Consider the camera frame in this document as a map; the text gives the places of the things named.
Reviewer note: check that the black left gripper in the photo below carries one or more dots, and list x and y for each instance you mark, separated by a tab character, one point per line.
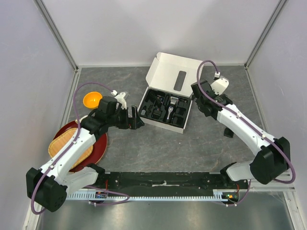
139	123

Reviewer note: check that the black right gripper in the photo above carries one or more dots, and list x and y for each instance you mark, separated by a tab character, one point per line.
193	95

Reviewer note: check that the black silver hair clipper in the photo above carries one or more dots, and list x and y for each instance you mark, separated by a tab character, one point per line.
171	107

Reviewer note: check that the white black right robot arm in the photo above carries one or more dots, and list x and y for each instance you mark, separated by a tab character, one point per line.
272	155

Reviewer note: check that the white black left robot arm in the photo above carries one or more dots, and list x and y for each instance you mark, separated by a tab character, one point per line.
50	185

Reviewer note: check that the black plastic tray insert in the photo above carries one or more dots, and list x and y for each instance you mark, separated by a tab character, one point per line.
155	104

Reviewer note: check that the black comb guard right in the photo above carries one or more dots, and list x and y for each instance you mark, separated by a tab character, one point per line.
228	133

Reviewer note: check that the red round tray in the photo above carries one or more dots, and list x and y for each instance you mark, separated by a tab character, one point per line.
98	150

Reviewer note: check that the orange plastic bowl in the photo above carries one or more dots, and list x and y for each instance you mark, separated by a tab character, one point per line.
91	100

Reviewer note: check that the cream ceramic cup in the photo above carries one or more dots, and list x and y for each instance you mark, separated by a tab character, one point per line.
80	120

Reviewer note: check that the woven bamboo tray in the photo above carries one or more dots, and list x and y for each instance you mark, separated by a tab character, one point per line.
58	143

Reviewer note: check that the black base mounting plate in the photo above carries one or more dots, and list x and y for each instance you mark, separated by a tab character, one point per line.
166	184

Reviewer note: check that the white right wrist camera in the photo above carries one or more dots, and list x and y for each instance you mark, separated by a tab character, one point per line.
220	84

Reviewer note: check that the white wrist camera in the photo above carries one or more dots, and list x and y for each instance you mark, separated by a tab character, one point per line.
121	98
220	84

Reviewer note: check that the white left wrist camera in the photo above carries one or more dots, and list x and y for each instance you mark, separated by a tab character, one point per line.
121	98

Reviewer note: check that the grey slotted cable duct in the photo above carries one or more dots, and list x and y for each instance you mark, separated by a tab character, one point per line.
94	195

